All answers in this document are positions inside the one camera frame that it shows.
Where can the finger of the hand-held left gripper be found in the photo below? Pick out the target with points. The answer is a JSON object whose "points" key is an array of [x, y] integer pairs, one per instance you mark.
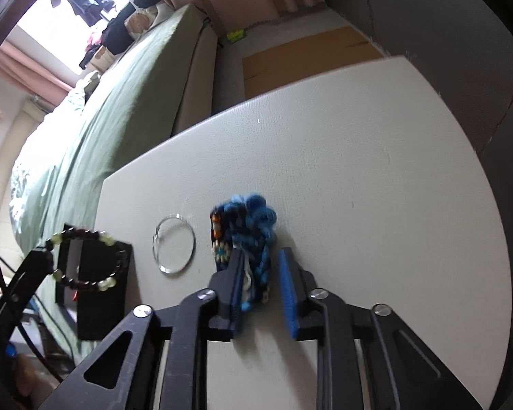
{"points": [[23, 282]]}

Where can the beige bed base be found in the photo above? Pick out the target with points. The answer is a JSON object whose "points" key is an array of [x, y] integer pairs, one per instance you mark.
{"points": [[196, 89]]}

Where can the pale green quilt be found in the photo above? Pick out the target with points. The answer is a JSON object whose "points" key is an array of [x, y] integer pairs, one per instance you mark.
{"points": [[38, 171]]}

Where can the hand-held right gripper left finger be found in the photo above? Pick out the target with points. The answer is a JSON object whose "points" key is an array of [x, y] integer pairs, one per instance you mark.
{"points": [[228, 290]]}

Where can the small green object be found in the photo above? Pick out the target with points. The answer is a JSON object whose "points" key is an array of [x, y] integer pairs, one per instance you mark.
{"points": [[236, 35]]}

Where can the pile of clothes and bags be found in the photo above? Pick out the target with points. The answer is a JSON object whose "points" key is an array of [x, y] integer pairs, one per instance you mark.
{"points": [[119, 25]]}

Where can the bed with green sheet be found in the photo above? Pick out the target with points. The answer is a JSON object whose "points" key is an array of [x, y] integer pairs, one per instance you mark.
{"points": [[111, 115]]}

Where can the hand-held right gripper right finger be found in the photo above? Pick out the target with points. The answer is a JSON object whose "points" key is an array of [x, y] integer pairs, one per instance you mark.
{"points": [[287, 294]]}

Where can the beige headboard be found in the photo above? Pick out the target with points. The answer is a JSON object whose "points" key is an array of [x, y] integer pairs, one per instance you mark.
{"points": [[4, 171]]}

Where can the flat brown cardboard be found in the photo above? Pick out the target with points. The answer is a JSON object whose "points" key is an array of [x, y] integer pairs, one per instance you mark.
{"points": [[299, 59]]}

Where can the narrow pink curtain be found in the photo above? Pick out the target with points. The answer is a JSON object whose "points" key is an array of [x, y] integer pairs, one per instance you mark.
{"points": [[30, 72]]}

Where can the black jewelry box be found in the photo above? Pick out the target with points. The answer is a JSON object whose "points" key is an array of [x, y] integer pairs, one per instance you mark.
{"points": [[102, 311]]}

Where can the pale green pillow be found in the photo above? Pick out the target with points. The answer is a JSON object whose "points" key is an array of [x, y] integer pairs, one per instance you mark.
{"points": [[92, 81]]}

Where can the silver hoop bangle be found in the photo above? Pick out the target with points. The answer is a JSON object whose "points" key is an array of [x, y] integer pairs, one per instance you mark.
{"points": [[169, 271]]}

